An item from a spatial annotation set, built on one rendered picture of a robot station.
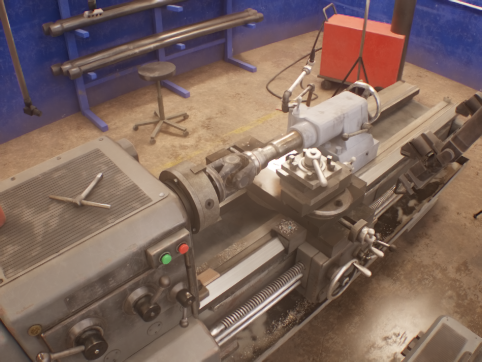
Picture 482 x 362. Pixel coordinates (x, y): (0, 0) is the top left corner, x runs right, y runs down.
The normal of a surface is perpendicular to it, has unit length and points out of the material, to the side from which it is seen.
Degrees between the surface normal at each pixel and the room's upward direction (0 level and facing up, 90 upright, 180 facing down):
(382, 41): 90
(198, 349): 32
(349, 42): 90
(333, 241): 0
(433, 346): 0
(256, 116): 0
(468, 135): 83
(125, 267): 90
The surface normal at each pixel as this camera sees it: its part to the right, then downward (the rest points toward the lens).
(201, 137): 0.00, -0.78
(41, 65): 0.67, 0.47
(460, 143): -0.72, 0.45
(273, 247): 0.39, -0.36
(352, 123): 0.65, 0.26
